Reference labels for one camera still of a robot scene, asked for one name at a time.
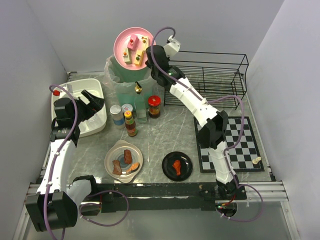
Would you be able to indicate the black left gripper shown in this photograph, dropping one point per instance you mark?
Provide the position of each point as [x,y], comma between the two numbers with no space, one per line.
[87,104]

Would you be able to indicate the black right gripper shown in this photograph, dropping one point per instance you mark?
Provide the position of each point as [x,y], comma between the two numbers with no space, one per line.
[152,61]

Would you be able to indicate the clear wine glass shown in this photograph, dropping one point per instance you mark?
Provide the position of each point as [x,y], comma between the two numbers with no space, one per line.
[94,122]
[83,126]

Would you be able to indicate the yellow cake piece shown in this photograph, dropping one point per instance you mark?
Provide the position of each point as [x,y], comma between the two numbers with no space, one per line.
[138,58]

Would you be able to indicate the cream cake piece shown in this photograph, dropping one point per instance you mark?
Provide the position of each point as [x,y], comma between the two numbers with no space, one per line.
[145,42]

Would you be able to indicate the pink cake piece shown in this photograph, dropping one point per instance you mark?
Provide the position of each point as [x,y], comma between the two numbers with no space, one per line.
[133,42]

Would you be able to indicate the green white cake piece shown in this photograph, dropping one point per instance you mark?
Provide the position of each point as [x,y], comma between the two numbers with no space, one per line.
[126,56]

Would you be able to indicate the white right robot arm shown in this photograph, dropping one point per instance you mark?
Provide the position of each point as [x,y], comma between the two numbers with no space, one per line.
[212,134]

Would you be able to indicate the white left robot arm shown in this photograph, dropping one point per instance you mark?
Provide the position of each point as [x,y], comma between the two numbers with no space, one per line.
[54,204]

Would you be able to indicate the white plastic wash basin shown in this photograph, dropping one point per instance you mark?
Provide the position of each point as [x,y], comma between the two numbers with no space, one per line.
[93,86]

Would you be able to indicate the white jar blue label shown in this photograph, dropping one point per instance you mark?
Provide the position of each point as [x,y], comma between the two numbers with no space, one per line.
[117,116]

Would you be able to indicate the green bin with pink bag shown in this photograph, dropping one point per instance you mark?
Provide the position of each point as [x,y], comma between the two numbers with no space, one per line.
[122,82]

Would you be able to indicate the silver lid spice jar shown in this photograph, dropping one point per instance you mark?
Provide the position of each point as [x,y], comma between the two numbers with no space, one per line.
[127,108]

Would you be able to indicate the brown sauce bottle yellow cap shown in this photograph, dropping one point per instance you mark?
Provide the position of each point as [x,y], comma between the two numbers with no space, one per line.
[130,124]

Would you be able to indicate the red lid sauce jar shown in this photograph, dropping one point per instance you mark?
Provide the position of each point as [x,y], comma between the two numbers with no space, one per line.
[154,103]

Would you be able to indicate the glass oil bottle gold spout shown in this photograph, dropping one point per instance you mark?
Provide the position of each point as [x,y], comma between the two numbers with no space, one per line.
[140,104]

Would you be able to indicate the brown meat slice upper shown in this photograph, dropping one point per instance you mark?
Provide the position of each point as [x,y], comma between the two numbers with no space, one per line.
[127,157]

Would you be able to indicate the brown meat slice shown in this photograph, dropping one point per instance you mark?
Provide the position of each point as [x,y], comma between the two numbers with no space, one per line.
[117,170]
[127,157]

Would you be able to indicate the brown meat slice lower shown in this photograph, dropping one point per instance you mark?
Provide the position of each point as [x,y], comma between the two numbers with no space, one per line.
[117,170]

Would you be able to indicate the orange salmon piece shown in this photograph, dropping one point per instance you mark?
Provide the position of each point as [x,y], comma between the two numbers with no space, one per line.
[134,167]

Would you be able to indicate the red fried chicken drumstick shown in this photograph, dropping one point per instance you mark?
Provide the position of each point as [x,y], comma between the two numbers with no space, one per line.
[177,167]

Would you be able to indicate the black small plate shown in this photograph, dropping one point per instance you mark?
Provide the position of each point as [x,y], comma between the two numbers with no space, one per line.
[186,166]

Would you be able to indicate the black white chessboard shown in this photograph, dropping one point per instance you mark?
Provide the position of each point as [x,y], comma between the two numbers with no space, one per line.
[242,156]

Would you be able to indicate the white chess piece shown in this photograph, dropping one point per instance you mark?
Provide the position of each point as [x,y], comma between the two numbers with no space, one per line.
[256,160]

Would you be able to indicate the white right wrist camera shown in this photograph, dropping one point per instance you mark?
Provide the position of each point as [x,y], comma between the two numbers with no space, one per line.
[172,47]

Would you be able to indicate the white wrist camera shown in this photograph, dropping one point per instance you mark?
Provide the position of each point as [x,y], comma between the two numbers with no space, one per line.
[63,89]
[172,47]

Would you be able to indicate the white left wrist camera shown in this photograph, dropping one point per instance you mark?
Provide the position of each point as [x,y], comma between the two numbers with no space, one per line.
[63,89]

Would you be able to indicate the beige bowl with handles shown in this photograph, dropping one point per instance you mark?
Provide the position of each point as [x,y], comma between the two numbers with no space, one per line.
[117,153]

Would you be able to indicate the black wire dish rack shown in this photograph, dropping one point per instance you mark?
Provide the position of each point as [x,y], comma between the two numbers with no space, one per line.
[214,74]

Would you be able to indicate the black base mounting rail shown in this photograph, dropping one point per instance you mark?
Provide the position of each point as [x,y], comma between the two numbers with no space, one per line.
[161,196]

